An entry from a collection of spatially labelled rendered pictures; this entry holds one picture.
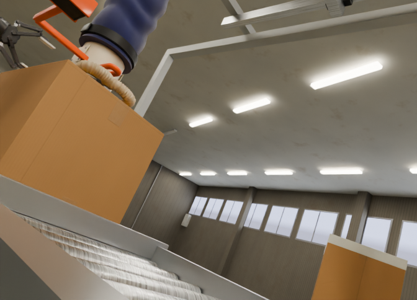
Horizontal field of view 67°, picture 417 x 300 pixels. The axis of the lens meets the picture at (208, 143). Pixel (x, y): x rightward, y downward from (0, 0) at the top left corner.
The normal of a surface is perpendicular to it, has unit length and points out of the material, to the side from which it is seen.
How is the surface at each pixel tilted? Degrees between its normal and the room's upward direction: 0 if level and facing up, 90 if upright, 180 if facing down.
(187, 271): 90
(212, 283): 90
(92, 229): 90
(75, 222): 90
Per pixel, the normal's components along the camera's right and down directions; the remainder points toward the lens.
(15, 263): -0.56, -0.49
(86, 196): 0.74, 0.09
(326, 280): -0.27, -0.43
